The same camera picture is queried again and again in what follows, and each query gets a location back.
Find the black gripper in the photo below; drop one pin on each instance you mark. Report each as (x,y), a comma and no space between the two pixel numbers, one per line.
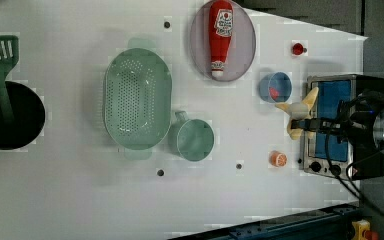
(354,123)

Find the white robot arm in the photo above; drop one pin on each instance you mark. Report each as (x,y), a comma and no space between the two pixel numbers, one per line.
(378,133)

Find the green mug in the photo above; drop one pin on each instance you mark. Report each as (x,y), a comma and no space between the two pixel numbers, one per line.
(191,139)

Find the orange slice toy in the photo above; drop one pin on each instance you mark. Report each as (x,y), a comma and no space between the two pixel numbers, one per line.
(277,159)

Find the blue cup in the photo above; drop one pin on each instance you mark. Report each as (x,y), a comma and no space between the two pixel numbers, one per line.
(275,87)

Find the small red toy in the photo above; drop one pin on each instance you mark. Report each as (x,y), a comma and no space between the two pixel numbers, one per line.
(298,49)

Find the grey round plate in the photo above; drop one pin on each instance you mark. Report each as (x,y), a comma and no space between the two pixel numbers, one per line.
(242,47)

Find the yellow red clamp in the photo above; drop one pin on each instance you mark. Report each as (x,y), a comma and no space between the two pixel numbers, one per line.
(363,231)

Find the red ketchup bottle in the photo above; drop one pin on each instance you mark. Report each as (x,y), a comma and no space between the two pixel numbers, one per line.
(220,29)

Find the green perforated colander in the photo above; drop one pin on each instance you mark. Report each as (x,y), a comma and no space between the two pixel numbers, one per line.
(137,99)

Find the black round pot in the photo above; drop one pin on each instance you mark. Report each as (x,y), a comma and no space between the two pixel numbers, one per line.
(29,117)

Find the green slotted spatula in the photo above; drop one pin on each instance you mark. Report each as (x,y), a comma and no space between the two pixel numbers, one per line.
(9,57)

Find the blue metal frame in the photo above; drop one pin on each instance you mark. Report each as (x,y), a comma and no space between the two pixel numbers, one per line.
(330,223)

